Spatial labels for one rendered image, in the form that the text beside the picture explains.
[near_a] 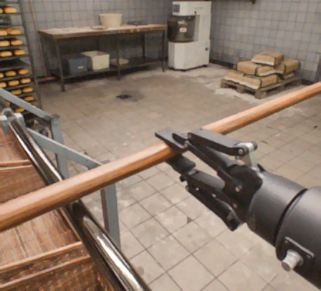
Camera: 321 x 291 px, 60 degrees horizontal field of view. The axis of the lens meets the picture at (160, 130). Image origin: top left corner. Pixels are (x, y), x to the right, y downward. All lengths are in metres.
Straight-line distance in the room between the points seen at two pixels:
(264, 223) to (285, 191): 0.04
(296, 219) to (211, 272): 1.51
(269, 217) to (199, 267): 1.50
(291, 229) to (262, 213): 0.03
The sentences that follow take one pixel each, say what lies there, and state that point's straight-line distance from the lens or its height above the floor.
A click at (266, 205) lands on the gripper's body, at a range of 0.32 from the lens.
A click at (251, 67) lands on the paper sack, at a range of 4.62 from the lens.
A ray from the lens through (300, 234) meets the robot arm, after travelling 0.30.
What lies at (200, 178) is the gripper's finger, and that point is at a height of 1.18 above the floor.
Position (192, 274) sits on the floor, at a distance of 1.77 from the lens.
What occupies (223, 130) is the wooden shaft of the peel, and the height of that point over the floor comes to 1.20.
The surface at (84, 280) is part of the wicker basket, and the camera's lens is 0.97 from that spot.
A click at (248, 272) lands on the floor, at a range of 1.84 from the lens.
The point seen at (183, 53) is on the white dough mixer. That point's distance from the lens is 5.77.
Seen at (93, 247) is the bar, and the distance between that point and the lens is 0.34.
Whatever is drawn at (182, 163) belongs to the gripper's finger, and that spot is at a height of 1.18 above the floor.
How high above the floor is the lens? 1.42
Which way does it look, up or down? 26 degrees down
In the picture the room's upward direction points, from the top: straight up
